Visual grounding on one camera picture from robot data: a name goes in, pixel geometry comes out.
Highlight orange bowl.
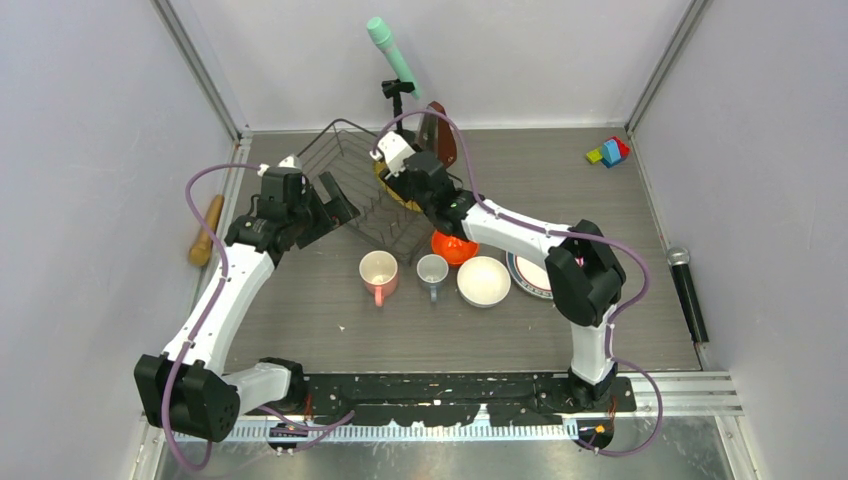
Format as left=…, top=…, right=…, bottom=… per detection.
left=430, top=230, right=480, bottom=267

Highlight brown metronome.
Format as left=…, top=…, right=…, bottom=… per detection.
left=414, top=114, right=458, bottom=169

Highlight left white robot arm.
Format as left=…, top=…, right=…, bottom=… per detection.
left=133, top=165, right=360, bottom=442

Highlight large green-rimmed plate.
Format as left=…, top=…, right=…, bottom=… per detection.
left=505, top=252, right=553, bottom=300

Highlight white bowl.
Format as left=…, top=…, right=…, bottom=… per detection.
left=456, top=256, right=512, bottom=308

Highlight woven bamboo tray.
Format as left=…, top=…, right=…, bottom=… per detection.
left=373, top=161, right=422, bottom=213

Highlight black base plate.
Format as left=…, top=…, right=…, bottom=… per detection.
left=269, top=373, right=636, bottom=427

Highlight pink mug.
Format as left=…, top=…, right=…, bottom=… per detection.
left=358, top=250, right=399, bottom=307

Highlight black microphone stand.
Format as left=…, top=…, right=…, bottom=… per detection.
left=381, top=79, right=415, bottom=142

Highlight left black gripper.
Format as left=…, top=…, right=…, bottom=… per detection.
left=288, top=173, right=358, bottom=248

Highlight black handheld microphone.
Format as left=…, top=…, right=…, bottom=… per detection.
left=666, top=247, right=709, bottom=343

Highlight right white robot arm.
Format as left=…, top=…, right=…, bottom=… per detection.
left=380, top=151, right=626, bottom=411

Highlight wooden rolling pin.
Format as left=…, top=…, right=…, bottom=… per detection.
left=189, top=194, right=227, bottom=269

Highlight colourful toy blocks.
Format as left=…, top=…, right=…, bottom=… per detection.
left=585, top=136, right=631, bottom=168

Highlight teal microphone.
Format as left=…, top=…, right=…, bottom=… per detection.
left=366, top=17, right=421, bottom=100

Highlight grey mug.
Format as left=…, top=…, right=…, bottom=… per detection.
left=416, top=254, right=450, bottom=303

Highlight black wire dish rack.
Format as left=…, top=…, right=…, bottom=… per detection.
left=296, top=118, right=434, bottom=265

